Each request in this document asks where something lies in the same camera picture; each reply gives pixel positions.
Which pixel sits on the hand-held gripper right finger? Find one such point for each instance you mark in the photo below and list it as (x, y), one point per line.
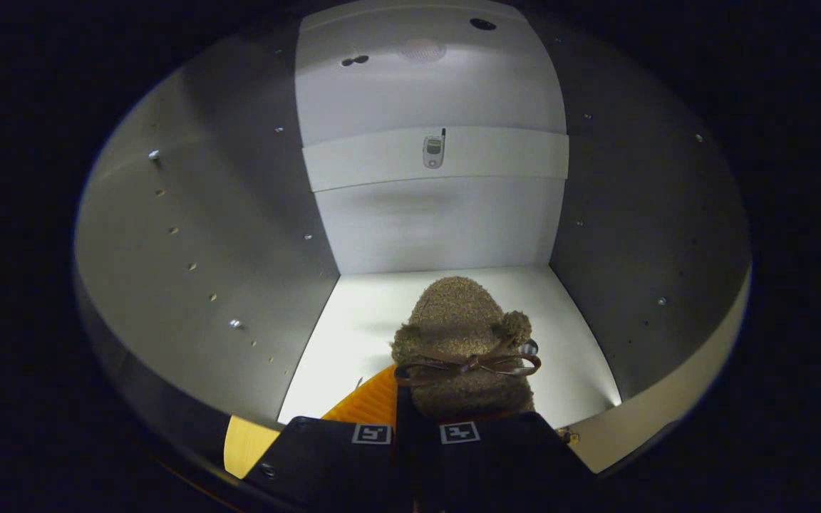
(517, 463)

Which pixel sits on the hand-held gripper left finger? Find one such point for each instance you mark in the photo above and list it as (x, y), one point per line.
(332, 463)

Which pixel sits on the brown fuzzy shoe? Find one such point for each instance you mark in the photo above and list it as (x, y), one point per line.
(457, 313)

